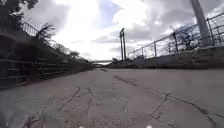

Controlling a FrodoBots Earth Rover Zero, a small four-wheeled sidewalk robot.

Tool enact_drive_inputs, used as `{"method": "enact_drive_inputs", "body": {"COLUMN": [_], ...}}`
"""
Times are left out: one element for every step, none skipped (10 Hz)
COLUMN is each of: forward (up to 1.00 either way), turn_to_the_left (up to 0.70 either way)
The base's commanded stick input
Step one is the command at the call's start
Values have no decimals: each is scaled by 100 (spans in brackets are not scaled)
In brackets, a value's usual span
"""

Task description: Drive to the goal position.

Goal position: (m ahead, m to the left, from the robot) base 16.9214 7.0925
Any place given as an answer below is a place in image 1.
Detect concrete bridge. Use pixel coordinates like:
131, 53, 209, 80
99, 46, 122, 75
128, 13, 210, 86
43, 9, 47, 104
91, 59, 114, 64

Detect cracked grey concrete ground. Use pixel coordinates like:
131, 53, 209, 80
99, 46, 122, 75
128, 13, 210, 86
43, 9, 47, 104
0, 67, 224, 128

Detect palm-like bush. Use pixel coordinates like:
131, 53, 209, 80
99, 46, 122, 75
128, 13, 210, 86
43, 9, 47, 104
35, 22, 57, 44

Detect bare tree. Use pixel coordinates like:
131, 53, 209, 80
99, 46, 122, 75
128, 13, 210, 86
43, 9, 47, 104
173, 24, 201, 51

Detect thick pale pole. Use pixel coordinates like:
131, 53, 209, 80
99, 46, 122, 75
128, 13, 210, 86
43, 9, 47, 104
189, 0, 213, 47

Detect dark leafy tree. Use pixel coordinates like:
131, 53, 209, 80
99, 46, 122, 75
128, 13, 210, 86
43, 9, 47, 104
0, 0, 39, 33

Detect tall twin-post pylon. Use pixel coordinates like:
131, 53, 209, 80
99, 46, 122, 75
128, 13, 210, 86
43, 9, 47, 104
118, 27, 128, 63

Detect metal wire fence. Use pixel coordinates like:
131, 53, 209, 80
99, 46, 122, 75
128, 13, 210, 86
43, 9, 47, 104
127, 12, 224, 60

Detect grey concrete wall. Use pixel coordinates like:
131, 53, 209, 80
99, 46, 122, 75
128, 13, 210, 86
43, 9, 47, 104
106, 44, 224, 70

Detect dark stone retaining wall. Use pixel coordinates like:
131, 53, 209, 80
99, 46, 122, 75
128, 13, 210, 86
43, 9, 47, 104
0, 20, 97, 91

